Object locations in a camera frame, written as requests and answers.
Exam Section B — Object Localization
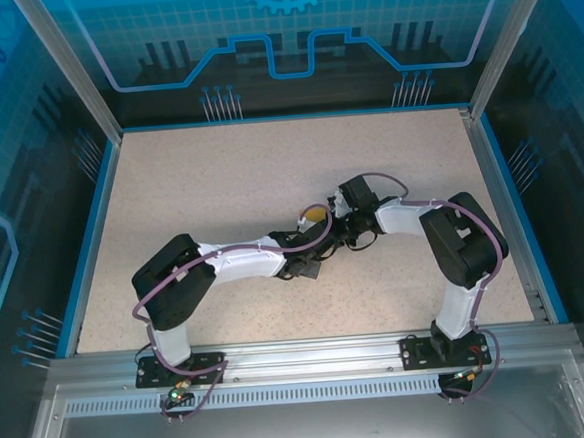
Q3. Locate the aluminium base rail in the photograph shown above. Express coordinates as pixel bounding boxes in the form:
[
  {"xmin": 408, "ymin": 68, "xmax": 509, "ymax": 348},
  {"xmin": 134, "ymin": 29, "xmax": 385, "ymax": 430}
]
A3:
[{"xmin": 47, "ymin": 317, "xmax": 583, "ymax": 398}]

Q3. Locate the aluminium side rail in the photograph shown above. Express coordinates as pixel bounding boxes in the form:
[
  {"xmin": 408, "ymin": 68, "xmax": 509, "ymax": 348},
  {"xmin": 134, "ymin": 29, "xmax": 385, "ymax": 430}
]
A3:
[{"xmin": 458, "ymin": 103, "xmax": 554, "ymax": 329}]

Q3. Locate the aluminium frame post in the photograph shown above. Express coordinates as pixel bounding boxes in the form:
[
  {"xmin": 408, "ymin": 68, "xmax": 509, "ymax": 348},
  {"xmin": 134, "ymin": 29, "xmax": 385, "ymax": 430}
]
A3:
[
  {"xmin": 460, "ymin": 0, "xmax": 569, "ymax": 120},
  {"xmin": 11, "ymin": 0, "xmax": 125, "ymax": 150}
]

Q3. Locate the yellow square paper sheet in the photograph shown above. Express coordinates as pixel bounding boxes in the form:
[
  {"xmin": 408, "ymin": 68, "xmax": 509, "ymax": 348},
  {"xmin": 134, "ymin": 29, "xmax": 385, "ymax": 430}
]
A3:
[{"xmin": 297, "ymin": 202, "xmax": 330, "ymax": 227}]

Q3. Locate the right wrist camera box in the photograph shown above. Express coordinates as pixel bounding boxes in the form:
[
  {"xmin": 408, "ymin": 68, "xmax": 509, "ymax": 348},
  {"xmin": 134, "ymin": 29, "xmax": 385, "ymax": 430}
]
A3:
[{"xmin": 326, "ymin": 186, "xmax": 352, "ymax": 218}]

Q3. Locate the blue table side strip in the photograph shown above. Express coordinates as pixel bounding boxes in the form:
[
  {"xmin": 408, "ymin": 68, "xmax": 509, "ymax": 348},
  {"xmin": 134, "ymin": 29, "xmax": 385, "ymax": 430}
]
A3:
[
  {"xmin": 39, "ymin": 138, "xmax": 135, "ymax": 360},
  {"xmin": 478, "ymin": 108, "xmax": 572, "ymax": 329}
]

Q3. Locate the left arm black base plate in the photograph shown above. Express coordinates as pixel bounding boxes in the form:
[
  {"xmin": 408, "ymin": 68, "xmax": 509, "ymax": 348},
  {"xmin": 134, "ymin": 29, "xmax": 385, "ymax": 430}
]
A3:
[{"xmin": 133, "ymin": 350, "xmax": 228, "ymax": 390}]

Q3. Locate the cable connector with green light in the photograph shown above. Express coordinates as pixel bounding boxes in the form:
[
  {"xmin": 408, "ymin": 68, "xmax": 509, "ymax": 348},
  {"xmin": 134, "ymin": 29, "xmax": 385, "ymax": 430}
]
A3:
[
  {"xmin": 167, "ymin": 379, "xmax": 195, "ymax": 405},
  {"xmin": 451, "ymin": 363, "xmax": 487, "ymax": 383}
]

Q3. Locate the slotted grey cable duct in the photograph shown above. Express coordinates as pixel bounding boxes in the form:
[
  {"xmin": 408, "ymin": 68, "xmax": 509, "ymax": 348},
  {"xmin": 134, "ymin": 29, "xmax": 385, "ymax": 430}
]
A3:
[{"xmin": 62, "ymin": 364, "xmax": 569, "ymax": 420}]

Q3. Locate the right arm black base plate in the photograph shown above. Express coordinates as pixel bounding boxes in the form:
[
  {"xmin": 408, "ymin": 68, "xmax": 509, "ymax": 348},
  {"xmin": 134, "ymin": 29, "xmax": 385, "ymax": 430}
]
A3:
[{"xmin": 398, "ymin": 329, "xmax": 495, "ymax": 373}]

